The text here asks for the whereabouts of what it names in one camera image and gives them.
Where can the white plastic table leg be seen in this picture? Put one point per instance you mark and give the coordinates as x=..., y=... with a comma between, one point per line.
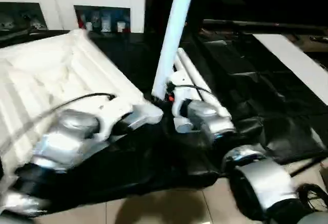
x=190, y=73
x=182, y=124
x=202, y=83
x=174, y=29

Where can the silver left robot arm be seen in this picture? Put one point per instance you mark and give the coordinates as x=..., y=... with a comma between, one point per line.
x=56, y=147

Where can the black mat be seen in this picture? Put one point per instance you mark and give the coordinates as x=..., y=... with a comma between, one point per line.
x=256, y=106

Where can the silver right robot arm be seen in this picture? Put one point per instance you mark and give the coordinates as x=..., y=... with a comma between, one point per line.
x=246, y=167

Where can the white plastic table top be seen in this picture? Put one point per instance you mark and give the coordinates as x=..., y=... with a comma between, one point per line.
x=56, y=75

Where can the white board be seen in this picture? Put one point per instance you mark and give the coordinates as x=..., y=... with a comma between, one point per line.
x=297, y=65

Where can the black floor stand bar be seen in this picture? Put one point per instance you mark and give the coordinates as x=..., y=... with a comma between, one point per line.
x=307, y=166

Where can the black metal rail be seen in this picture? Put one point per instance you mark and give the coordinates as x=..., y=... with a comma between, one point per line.
x=261, y=26

